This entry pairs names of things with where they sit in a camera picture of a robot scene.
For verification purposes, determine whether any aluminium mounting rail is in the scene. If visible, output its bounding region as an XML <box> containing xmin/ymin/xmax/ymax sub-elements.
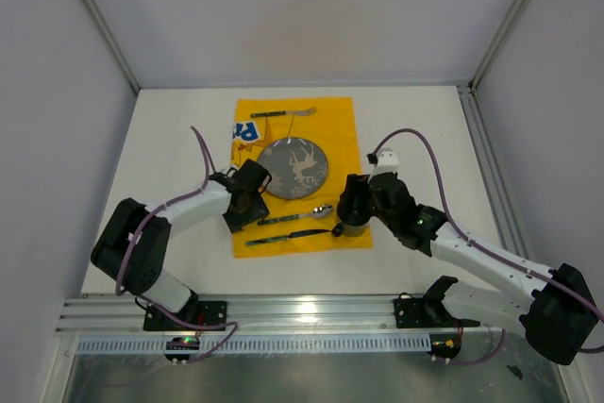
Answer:
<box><xmin>54</xmin><ymin>292</ymin><xmax>572</xmax><ymax>338</ymax></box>

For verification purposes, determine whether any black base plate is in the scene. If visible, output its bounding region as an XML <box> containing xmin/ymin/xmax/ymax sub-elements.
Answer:
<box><xmin>143</xmin><ymin>299</ymin><xmax>227</xmax><ymax>332</ymax></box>
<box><xmin>393</xmin><ymin>294</ymin><xmax>480</xmax><ymax>328</ymax></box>

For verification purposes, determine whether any knife with green handle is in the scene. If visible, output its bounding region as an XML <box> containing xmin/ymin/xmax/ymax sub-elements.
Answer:
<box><xmin>244</xmin><ymin>228</ymin><xmax>331</xmax><ymax>247</ymax></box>

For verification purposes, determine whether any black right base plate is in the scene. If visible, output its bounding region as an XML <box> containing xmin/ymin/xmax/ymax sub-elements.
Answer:
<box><xmin>393</xmin><ymin>294</ymin><xmax>480</xmax><ymax>328</ymax></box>

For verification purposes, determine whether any fork with green handle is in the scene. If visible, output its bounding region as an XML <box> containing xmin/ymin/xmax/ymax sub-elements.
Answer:
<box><xmin>250</xmin><ymin>107</ymin><xmax>316</xmax><ymax>119</ymax></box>

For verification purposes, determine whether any dark green mug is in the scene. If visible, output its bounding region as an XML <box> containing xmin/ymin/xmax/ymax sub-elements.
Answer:
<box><xmin>331</xmin><ymin>220</ymin><xmax>369</xmax><ymax>238</ymax></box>

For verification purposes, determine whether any aluminium side rail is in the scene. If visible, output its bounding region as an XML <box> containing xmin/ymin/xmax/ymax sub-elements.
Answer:
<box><xmin>457</xmin><ymin>85</ymin><xmax>529</xmax><ymax>258</ymax></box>

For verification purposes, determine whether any grey reindeer plate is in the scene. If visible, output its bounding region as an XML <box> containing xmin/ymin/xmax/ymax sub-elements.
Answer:
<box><xmin>257</xmin><ymin>137</ymin><xmax>328</xmax><ymax>200</ymax></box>

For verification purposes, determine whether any controller board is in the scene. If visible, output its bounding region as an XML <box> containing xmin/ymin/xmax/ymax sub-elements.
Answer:
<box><xmin>164</xmin><ymin>336</ymin><xmax>200</xmax><ymax>362</ymax></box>
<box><xmin>428</xmin><ymin>334</ymin><xmax>461</xmax><ymax>361</ymax></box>

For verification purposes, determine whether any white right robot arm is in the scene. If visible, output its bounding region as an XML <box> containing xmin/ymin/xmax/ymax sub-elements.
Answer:
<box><xmin>333</xmin><ymin>148</ymin><xmax>603</xmax><ymax>365</ymax></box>

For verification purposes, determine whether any left controller board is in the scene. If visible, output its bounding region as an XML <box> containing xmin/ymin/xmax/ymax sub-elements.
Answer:
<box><xmin>164</xmin><ymin>336</ymin><xmax>200</xmax><ymax>362</ymax></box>

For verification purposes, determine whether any yellow Pikachu cloth placemat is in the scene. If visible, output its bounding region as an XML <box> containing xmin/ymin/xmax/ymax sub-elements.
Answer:
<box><xmin>231</xmin><ymin>97</ymin><xmax>373</xmax><ymax>259</ymax></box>

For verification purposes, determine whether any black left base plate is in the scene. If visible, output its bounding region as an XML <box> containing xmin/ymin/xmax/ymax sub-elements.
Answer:
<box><xmin>143</xmin><ymin>299</ymin><xmax>227</xmax><ymax>332</ymax></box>

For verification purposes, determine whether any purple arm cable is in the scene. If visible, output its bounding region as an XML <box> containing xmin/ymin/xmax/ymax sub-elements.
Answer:
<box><xmin>115</xmin><ymin>126</ymin><xmax>240</xmax><ymax>367</ymax></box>
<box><xmin>366</xmin><ymin>127</ymin><xmax>604</xmax><ymax>366</ymax></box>

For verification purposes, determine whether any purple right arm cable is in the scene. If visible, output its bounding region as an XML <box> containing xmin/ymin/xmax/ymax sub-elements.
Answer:
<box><xmin>366</xmin><ymin>127</ymin><xmax>604</xmax><ymax>366</ymax></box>

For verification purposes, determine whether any slotted cable duct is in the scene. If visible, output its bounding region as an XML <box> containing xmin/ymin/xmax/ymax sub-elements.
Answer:
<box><xmin>75</xmin><ymin>332</ymin><xmax>429</xmax><ymax>355</ymax></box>

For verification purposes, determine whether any right controller board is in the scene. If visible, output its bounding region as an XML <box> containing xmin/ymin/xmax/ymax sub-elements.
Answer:
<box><xmin>428</xmin><ymin>334</ymin><xmax>461</xmax><ymax>361</ymax></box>

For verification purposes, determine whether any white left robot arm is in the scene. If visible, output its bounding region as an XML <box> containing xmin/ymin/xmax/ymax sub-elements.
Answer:
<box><xmin>91</xmin><ymin>160</ymin><xmax>272</xmax><ymax>329</ymax></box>

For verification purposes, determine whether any spoon with green handle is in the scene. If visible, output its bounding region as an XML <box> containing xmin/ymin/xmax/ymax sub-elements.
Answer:
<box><xmin>257</xmin><ymin>204</ymin><xmax>333</xmax><ymax>226</ymax></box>

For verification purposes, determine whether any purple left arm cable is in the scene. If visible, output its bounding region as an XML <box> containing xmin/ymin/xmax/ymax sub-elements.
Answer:
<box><xmin>115</xmin><ymin>126</ymin><xmax>240</xmax><ymax>367</ymax></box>

